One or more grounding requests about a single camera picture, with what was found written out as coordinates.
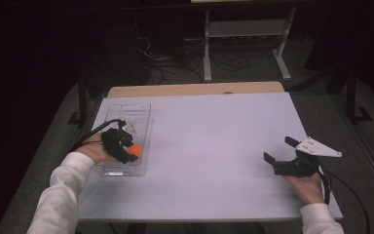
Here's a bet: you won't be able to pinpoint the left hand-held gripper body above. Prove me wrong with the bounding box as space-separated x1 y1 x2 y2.
100 122 138 161

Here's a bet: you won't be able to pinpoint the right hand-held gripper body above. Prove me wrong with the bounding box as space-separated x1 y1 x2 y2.
272 136 343 178

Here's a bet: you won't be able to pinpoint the orange ball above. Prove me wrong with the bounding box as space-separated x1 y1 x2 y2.
129 143 143 157

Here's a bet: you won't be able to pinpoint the clear plastic tray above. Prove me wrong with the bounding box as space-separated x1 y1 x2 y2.
93 102 155 178

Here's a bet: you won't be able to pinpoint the person's left hand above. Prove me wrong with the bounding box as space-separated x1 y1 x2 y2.
77 133 121 165

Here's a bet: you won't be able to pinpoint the person's right hand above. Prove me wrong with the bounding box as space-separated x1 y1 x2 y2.
283 173 326 206

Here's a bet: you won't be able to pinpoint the black metal stand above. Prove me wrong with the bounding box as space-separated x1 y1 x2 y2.
67 73 90 127
345 66 373 125

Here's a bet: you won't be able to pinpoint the wooden table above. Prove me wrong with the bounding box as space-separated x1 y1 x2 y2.
106 81 285 99

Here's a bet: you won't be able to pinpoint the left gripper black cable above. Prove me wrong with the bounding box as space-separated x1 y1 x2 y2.
68 118 127 153

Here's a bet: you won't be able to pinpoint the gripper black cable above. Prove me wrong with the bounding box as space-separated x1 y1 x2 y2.
318 163 371 234
68 118 127 153

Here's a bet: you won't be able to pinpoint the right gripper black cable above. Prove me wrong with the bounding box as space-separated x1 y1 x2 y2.
318 163 371 234

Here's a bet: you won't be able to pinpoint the black floor cables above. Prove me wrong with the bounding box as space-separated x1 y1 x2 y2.
135 34 251 86

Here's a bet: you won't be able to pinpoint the white metal stand frame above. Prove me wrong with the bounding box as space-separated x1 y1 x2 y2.
203 6 298 83

